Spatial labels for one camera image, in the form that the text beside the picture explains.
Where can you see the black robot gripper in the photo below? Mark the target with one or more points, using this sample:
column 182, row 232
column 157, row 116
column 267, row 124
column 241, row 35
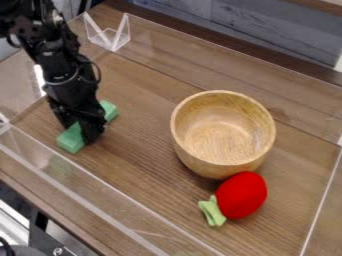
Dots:
column 71, row 87

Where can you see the green rectangular block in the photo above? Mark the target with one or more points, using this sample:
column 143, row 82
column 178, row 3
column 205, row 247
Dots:
column 70, row 140

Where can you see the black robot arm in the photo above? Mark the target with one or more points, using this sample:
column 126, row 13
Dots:
column 34, row 26

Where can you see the brown wooden bowl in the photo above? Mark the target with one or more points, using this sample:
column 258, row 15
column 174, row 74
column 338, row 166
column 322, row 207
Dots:
column 223, row 133

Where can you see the red plush strawberry toy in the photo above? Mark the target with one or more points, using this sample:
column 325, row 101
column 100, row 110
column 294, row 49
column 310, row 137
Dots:
column 237, row 199

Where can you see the clear acrylic corner bracket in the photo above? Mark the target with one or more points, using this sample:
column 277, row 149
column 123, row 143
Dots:
column 108, row 38

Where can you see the black table frame bracket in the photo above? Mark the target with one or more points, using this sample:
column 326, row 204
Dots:
column 40, row 240

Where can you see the clear acrylic tray wall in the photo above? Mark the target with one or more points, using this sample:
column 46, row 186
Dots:
column 115, row 225

